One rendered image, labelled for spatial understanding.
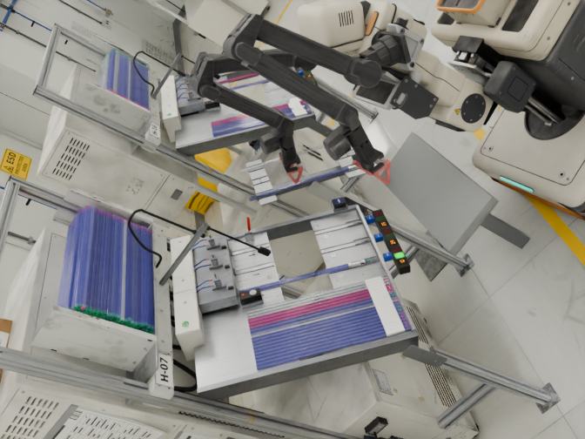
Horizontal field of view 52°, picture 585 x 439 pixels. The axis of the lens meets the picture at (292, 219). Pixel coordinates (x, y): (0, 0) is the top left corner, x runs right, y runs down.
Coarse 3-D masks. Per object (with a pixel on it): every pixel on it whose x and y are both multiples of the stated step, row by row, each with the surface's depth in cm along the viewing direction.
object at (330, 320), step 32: (352, 288) 210; (384, 288) 208; (256, 320) 206; (288, 320) 203; (320, 320) 201; (352, 320) 199; (384, 320) 197; (256, 352) 195; (288, 352) 193; (320, 352) 192
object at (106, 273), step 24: (96, 216) 212; (72, 240) 204; (96, 240) 203; (120, 240) 211; (144, 240) 219; (72, 264) 192; (96, 264) 194; (120, 264) 202; (144, 264) 209; (72, 288) 184; (96, 288) 186; (120, 288) 193; (144, 288) 200; (96, 312) 180; (120, 312) 185; (144, 312) 191
